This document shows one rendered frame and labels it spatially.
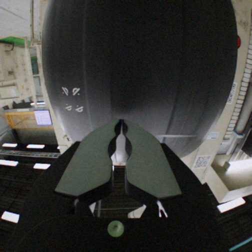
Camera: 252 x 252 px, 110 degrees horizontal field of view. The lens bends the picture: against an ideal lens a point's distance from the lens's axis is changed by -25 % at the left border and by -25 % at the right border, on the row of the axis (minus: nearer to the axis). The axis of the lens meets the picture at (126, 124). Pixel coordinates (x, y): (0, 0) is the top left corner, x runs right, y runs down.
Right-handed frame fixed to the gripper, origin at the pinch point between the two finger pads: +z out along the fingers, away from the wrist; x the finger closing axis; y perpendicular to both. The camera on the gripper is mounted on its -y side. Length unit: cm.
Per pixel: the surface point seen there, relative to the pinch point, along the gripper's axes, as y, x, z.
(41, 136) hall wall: 691, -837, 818
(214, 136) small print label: 17.5, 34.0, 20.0
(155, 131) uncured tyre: 2.9, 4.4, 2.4
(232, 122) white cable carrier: 12.5, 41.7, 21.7
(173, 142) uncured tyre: 5.3, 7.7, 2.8
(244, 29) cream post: -19.4, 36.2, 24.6
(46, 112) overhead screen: 158, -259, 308
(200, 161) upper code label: 29.5, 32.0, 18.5
